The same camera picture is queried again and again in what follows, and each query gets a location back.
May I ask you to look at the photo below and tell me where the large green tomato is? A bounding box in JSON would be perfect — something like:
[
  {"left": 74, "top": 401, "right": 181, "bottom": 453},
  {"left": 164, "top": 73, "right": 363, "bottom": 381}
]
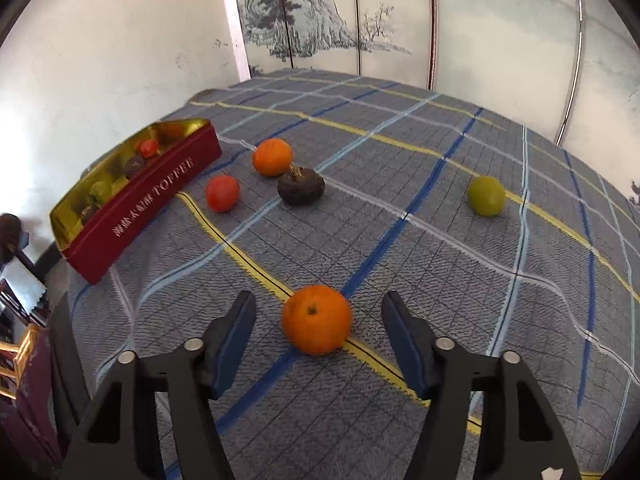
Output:
[{"left": 89, "top": 180, "right": 112, "bottom": 207}]

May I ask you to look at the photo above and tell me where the small green tomato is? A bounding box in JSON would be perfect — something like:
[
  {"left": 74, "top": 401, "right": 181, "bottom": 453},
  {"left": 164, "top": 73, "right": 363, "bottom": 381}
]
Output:
[{"left": 466, "top": 176, "right": 506, "bottom": 218}]

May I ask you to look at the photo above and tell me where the painted folding screen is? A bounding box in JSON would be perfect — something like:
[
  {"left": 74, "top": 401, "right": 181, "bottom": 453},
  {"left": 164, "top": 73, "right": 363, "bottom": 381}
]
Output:
[{"left": 235, "top": 0, "right": 639, "bottom": 196}]

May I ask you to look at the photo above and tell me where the orange tangerine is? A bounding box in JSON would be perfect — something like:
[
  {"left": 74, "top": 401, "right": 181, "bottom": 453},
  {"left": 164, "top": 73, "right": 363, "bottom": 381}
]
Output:
[
  {"left": 281, "top": 285, "right": 352, "bottom": 356},
  {"left": 252, "top": 138, "right": 293, "bottom": 177}
]

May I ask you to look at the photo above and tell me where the brown water chestnut right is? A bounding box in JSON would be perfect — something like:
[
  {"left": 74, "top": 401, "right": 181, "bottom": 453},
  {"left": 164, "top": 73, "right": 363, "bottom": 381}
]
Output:
[{"left": 278, "top": 166, "right": 326, "bottom": 206}]

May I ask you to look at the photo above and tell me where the small red cherry tomato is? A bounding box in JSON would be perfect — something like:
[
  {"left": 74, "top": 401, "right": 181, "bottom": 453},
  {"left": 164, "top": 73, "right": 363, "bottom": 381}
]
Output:
[{"left": 138, "top": 139, "right": 160, "bottom": 159}]

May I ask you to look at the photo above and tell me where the plaid grey tablecloth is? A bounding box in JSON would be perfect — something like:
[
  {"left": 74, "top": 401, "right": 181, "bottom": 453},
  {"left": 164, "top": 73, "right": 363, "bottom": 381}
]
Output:
[{"left": 68, "top": 70, "right": 639, "bottom": 479}]

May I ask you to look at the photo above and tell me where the red gold toffee tin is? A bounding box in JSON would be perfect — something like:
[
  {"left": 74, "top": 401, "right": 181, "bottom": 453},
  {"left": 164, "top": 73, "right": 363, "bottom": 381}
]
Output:
[{"left": 50, "top": 118, "right": 221, "bottom": 284}]

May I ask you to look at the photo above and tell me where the dark brown water chestnut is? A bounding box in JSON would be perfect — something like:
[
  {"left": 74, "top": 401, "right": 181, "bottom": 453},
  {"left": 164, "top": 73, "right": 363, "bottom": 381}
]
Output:
[{"left": 122, "top": 155, "right": 146, "bottom": 180}]

